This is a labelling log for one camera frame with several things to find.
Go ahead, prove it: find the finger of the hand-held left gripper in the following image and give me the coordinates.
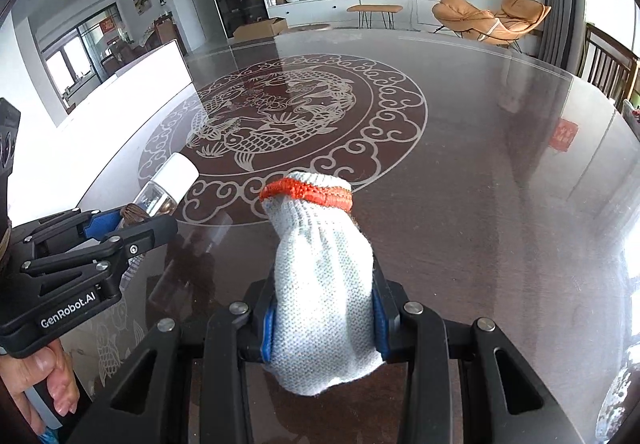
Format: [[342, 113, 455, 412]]
[[22, 214, 179, 278], [9, 208, 124, 246]]

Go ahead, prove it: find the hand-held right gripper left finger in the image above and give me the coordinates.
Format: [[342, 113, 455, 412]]
[[75, 273, 277, 444]]

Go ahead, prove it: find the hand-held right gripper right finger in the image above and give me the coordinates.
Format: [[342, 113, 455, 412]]
[[372, 263, 569, 444]]

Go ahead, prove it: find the clear jar with silver cap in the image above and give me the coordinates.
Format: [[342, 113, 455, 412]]
[[132, 152, 200, 226]]

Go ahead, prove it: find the grey knit glove orange cuff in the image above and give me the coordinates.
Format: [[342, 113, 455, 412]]
[[258, 171, 389, 398]]

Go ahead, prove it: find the person's left hand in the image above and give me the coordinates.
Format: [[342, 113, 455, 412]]
[[0, 340, 81, 431]]

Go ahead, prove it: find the cardboard box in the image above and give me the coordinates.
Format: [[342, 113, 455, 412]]
[[233, 17, 290, 43]]

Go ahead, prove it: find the white television cabinet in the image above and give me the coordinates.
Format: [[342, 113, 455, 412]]
[[267, 0, 452, 31]]

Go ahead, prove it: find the orange bench with metal legs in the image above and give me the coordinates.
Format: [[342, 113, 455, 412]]
[[347, 3, 404, 30]]

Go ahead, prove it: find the wooden chair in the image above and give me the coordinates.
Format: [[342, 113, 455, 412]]
[[577, 22, 640, 101]]

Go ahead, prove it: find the orange lounge chair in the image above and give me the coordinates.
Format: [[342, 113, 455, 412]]
[[432, 0, 553, 51]]

